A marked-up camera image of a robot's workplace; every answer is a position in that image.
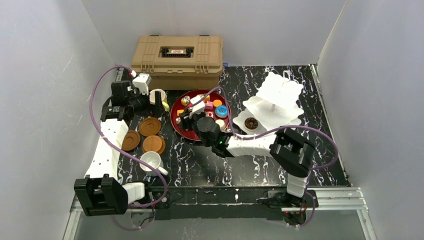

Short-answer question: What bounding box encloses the white round cake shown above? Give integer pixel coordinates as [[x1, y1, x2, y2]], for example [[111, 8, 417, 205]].
[[215, 119, 226, 131]]

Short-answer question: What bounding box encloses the chocolate donut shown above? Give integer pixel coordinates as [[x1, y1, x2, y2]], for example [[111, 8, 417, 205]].
[[244, 117, 259, 131]]

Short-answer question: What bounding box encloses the white three-tier cake stand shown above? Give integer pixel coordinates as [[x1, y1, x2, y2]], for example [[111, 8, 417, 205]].
[[232, 70, 304, 135]]

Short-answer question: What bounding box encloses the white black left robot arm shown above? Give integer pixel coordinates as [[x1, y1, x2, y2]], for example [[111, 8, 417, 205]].
[[74, 80, 158, 217]]

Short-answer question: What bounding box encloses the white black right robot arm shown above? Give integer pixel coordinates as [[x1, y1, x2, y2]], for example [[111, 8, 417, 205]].
[[179, 112, 316, 199]]

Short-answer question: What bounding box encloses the pale yellow mug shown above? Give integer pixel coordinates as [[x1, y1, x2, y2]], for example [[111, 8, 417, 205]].
[[149, 88, 170, 112]]

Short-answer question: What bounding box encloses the brown wooden coaster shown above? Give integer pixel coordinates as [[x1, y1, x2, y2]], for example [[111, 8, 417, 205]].
[[138, 117, 162, 137]]

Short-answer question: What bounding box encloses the yellow triangular cake slice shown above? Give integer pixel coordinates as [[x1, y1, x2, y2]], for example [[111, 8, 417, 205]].
[[180, 95, 191, 106]]

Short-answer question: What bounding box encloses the pink rectangular cake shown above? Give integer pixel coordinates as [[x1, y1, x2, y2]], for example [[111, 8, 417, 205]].
[[204, 101, 214, 111]]

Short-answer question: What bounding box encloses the round red tray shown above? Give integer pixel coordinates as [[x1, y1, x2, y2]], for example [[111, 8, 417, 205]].
[[170, 89, 231, 141]]

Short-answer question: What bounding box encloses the light wooden coaster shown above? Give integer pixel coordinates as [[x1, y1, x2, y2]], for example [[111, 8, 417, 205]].
[[142, 135, 166, 155]]

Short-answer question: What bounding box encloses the orange round cookie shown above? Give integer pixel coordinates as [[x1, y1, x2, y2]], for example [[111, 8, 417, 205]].
[[213, 99, 223, 108]]

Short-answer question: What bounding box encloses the blue frosted donut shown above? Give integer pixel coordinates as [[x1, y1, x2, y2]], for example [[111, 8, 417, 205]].
[[215, 105, 229, 119]]

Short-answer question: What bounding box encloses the dark brown coaster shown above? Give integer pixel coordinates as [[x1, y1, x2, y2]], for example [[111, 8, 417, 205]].
[[121, 130, 141, 152]]

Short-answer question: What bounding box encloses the white mug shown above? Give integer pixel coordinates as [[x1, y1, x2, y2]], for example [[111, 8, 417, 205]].
[[139, 151, 169, 177]]

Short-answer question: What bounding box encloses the tan plastic toolbox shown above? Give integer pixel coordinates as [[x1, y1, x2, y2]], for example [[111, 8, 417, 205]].
[[130, 35, 224, 91]]

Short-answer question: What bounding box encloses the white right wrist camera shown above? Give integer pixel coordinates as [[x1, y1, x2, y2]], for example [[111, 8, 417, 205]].
[[188, 94, 206, 118]]

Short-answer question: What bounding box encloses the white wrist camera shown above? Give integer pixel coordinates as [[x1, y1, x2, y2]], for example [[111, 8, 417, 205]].
[[188, 94, 206, 118], [129, 70, 152, 96]]

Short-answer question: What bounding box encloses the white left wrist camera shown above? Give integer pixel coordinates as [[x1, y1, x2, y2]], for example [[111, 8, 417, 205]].
[[129, 70, 152, 96]]

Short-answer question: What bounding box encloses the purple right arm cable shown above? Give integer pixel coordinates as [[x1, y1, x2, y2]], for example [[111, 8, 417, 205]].
[[190, 86, 339, 229]]

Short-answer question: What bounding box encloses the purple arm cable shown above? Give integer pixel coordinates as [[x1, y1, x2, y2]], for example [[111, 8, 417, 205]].
[[89, 65, 169, 232], [190, 86, 339, 229]]

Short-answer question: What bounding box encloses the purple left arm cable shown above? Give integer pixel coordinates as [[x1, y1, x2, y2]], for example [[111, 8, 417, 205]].
[[89, 65, 169, 232]]

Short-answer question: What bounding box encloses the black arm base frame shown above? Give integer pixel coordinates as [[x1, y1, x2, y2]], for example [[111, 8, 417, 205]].
[[129, 186, 319, 224]]

